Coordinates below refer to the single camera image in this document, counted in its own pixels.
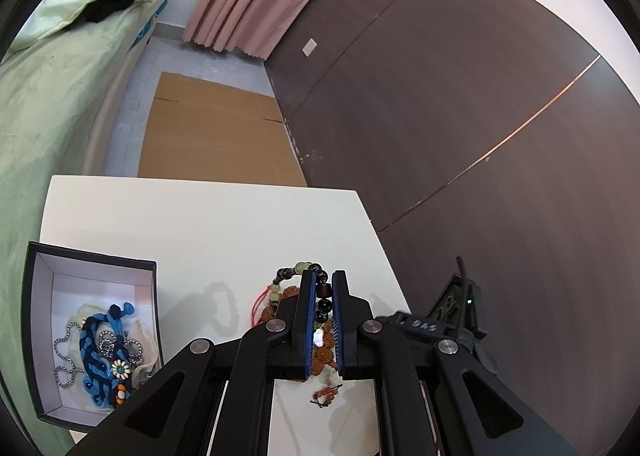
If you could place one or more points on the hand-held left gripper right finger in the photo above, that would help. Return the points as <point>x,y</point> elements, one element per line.
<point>340,321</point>

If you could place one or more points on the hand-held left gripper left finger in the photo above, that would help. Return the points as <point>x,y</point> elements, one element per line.
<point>306,321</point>

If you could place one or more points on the black jewelry box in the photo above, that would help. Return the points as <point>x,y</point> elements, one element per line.
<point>90,286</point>

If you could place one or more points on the white low table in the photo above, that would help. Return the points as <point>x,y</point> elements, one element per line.
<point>200,236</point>

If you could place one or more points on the flat cardboard sheet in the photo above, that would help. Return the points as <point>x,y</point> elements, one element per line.
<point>200,135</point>

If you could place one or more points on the blue printed bed sheet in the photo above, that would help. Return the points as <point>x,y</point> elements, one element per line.
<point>147,28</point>

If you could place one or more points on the black cloth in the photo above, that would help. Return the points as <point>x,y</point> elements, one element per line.
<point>107,8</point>

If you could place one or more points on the white wall socket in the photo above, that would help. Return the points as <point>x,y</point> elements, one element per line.
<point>310,46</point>

